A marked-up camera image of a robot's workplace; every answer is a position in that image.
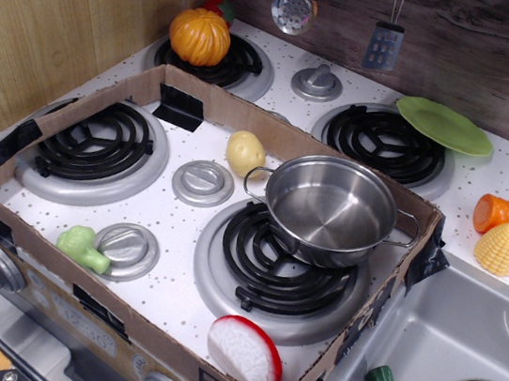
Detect green toy broccoli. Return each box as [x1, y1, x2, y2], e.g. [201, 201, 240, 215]
[55, 225, 111, 274]

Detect stainless steel pot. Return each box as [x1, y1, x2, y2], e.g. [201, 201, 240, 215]
[242, 155, 422, 269]

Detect yellow toy potato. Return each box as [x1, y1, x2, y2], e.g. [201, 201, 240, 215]
[225, 130, 266, 177]

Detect silver center stove knob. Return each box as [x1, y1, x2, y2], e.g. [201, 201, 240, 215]
[172, 160, 235, 208]

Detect silver stove knob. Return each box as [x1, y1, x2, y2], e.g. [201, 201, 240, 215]
[94, 223, 161, 282]
[290, 64, 343, 102]
[172, 160, 235, 208]

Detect front right black burner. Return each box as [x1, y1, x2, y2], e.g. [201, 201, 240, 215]
[223, 202, 359, 316]

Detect black burner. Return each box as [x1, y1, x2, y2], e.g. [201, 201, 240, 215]
[323, 104, 446, 187]
[223, 202, 359, 316]
[152, 35, 264, 88]
[34, 102, 155, 181]

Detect silver back stove knob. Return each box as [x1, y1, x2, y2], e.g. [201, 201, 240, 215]
[290, 64, 343, 102]

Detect back left black burner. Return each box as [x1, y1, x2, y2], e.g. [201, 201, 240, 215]
[152, 35, 264, 88]

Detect silver front stove knob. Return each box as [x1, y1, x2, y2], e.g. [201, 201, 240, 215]
[94, 223, 161, 282]

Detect back right black burner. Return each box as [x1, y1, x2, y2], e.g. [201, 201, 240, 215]
[323, 104, 446, 187]

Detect front left black burner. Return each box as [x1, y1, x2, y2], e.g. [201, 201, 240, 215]
[34, 102, 155, 181]

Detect red white radish slice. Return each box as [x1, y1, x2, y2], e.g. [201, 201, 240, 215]
[207, 315, 284, 381]

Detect orange toy pumpkin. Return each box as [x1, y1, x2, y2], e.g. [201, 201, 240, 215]
[168, 8, 231, 67]

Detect hanging silver skimmer ladle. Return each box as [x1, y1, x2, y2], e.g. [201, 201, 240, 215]
[270, 0, 317, 37]

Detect hanging metal spatula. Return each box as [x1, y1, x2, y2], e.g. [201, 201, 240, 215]
[362, 0, 406, 72]

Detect cardboard fence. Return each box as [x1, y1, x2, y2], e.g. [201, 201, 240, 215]
[0, 65, 442, 381]

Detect red toy strawberry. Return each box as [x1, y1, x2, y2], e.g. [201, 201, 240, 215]
[202, 0, 236, 28]

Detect green plastic plate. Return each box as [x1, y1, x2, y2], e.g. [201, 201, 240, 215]
[395, 96, 494, 157]

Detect orange toy carrot piece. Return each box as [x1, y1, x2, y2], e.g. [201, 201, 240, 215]
[472, 193, 509, 233]

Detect grey toy sink basin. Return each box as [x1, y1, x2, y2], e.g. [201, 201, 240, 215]
[329, 256, 509, 381]

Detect yellow toy corn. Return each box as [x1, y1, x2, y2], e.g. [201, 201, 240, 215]
[473, 222, 509, 277]

